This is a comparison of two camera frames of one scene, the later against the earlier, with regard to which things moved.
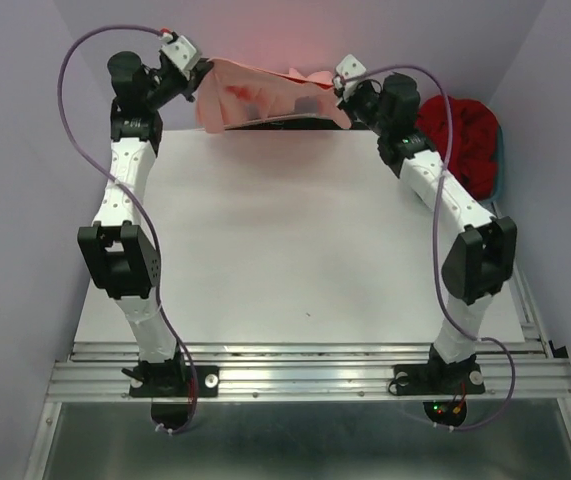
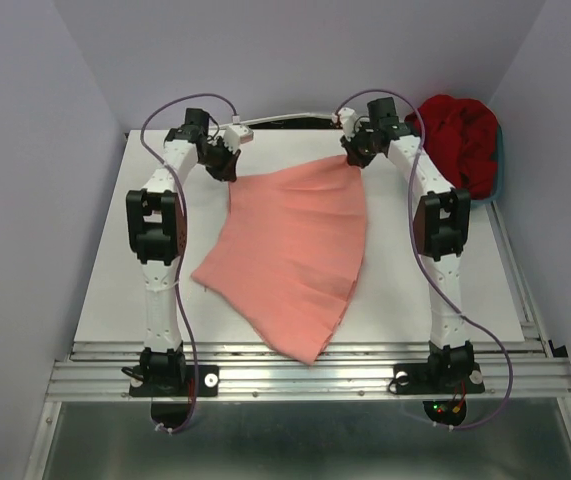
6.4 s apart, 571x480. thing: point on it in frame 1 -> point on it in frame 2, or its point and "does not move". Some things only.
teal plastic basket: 500,169 does not move
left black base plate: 171,381 does not move
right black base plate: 438,377 does not move
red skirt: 474,143 does not move
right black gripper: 349,101 -> 354,156
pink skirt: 233,91 -> 289,250
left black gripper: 188,83 -> 226,171
